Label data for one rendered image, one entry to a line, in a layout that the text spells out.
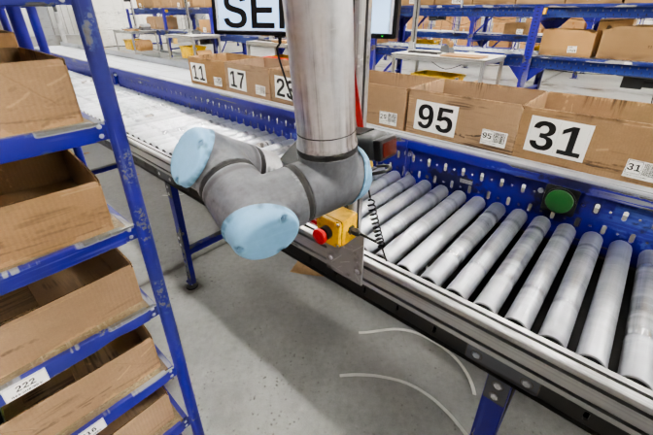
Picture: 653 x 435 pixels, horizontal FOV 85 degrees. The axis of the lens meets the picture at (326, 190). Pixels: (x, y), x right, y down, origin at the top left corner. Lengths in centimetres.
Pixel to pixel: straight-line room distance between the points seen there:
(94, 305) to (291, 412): 90
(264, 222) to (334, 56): 22
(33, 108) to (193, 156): 28
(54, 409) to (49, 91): 61
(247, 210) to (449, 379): 135
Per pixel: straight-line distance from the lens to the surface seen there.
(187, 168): 54
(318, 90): 46
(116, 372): 99
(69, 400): 98
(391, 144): 71
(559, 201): 123
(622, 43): 550
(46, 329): 86
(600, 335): 91
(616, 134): 124
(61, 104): 72
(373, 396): 157
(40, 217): 75
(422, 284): 89
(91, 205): 76
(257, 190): 47
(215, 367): 170
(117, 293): 87
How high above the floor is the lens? 131
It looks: 27 degrees down
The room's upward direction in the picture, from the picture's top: straight up
